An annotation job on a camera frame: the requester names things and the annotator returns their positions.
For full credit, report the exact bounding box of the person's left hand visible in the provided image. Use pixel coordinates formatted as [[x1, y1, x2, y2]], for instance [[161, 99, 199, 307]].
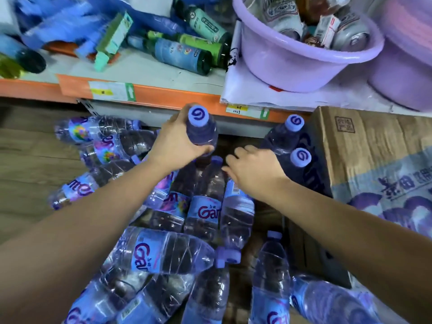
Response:
[[148, 103, 216, 176]]

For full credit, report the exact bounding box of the person's right hand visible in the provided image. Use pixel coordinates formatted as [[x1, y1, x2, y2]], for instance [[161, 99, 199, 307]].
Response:
[[221, 144, 289, 203]]

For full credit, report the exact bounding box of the pile of water bottles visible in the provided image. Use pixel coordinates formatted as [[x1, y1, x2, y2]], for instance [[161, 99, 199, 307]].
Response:
[[47, 112, 382, 324]]

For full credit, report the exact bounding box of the person's right forearm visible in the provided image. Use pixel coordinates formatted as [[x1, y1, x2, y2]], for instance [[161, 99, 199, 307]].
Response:
[[266, 178, 432, 324]]

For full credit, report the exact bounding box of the person's left forearm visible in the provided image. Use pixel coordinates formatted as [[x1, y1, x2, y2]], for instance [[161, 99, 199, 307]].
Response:
[[0, 158, 176, 324]]

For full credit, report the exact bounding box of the small white yellow price label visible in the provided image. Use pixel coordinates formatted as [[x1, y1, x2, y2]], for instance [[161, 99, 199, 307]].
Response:
[[225, 103, 270, 120]]

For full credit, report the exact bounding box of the price label green arrow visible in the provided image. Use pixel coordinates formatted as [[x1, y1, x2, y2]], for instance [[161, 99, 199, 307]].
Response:
[[88, 81, 137, 102]]

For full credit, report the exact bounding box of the white orange-edged store shelf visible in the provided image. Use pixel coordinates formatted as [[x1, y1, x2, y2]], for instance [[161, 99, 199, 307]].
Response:
[[0, 0, 432, 139]]

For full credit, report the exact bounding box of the dark bottle blue label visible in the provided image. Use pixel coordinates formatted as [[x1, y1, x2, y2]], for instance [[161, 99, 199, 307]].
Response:
[[126, 34, 213, 77]]

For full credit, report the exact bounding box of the small purple plastic basin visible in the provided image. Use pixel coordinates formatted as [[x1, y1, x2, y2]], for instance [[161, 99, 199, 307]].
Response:
[[232, 0, 385, 94]]

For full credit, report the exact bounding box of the dark bottle green label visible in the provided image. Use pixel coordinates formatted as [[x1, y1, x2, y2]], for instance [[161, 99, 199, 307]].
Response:
[[147, 30, 232, 70]]

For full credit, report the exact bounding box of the brown carton purple print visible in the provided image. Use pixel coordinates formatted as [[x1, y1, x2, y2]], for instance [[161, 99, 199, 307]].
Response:
[[283, 106, 432, 291]]

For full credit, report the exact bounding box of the green white slim box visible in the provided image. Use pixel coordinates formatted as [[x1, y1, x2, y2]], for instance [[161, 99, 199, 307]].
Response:
[[94, 11, 134, 73]]

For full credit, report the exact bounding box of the dark bottle mint label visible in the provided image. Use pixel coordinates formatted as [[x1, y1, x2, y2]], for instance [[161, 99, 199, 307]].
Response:
[[174, 0, 233, 44]]

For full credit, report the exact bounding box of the orange flat packet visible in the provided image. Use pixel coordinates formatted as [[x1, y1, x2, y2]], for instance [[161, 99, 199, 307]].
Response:
[[42, 40, 121, 64]]

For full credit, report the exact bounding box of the small white red box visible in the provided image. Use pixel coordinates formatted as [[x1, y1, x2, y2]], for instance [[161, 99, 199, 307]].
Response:
[[313, 15, 342, 50]]

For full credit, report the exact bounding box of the silver patterned can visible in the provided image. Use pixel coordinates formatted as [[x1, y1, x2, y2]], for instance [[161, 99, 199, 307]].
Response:
[[330, 6, 371, 53]]

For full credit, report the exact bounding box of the pile of blue tubes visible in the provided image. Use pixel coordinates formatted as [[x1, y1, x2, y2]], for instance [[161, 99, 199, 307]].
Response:
[[13, 0, 189, 61]]

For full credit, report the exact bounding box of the brown drink bottle white cap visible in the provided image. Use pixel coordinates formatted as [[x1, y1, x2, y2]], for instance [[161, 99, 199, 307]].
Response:
[[297, 0, 351, 26]]

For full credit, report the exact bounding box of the large purple plastic basin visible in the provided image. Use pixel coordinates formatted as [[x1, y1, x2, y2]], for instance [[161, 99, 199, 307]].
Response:
[[367, 36, 432, 113]]

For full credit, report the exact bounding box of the blue bottle dark cap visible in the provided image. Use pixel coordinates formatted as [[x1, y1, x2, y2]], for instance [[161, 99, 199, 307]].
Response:
[[0, 34, 47, 75]]

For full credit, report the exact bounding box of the yellow green bottle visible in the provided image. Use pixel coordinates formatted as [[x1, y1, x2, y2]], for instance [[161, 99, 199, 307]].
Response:
[[0, 52, 26, 80]]

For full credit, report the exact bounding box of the pink plastic basin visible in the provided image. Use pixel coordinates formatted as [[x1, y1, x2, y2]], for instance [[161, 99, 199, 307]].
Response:
[[379, 0, 432, 56]]

